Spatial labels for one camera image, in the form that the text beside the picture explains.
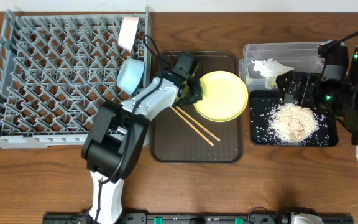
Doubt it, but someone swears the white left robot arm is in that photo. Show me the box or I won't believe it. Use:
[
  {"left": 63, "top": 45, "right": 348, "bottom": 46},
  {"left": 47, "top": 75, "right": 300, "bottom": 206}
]
[{"left": 81, "top": 72, "right": 202, "bottom": 223}]

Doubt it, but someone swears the wooden chopstick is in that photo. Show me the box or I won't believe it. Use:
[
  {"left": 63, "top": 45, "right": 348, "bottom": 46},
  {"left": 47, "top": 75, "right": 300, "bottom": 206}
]
[
  {"left": 170, "top": 106, "right": 214, "bottom": 146},
  {"left": 174, "top": 106, "right": 221, "bottom": 142}
]

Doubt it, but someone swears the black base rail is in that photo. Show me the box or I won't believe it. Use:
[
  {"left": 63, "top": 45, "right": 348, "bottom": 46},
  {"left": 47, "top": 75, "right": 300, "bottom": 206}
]
[{"left": 42, "top": 206, "right": 354, "bottom": 224}]

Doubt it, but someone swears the black tray bin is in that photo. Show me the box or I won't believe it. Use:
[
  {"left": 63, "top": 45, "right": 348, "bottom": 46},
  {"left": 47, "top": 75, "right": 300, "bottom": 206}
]
[{"left": 249, "top": 90, "right": 339, "bottom": 147}]

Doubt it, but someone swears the pink bowl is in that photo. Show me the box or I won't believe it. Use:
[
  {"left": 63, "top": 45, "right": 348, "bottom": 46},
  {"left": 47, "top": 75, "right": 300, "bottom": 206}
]
[{"left": 118, "top": 16, "right": 139, "bottom": 52}]

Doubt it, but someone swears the brown serving tray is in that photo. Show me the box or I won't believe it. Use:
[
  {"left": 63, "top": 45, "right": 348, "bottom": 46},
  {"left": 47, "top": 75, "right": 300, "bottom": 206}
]
[{"left": 149, "top": 51, "right": 243, "bottom": 163}]

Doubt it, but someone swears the clear plastic bin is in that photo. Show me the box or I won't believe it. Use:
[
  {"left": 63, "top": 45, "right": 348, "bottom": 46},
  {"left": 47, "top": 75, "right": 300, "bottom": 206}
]
[{"left": 239, "top": 42, "right": 324, "bottom": 92}]

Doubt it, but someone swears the crumpled white paper waste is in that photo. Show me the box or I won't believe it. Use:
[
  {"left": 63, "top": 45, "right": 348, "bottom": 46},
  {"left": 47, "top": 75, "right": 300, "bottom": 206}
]
[{"left": 251, "top": 58, "right": 294, "bottom": 90}]

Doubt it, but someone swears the light blue bowl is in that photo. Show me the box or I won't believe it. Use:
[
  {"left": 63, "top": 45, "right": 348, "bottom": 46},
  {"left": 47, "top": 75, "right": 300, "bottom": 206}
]
[{"left": 117, "top": 58, "right": 145, "bottom": 95}]

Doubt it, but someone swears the grey plastic dishwasher rack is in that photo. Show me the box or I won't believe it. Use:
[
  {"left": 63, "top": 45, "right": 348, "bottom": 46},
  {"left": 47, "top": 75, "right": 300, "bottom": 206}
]
[{"left": 0, "top": 11, "right": 152, "bottom": 149}]

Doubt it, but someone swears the rice food waste pile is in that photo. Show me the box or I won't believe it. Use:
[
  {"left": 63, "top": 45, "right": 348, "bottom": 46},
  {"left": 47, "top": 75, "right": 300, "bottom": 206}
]
[{"left": 269, "top": 103, "right": 318, "bottom": 143}]

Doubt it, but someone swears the yellow plate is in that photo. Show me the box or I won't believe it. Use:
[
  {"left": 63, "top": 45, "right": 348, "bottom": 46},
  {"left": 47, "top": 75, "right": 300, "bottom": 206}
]
[{"left": 194, "top": 70, "right": 249, "bottom": 122}]

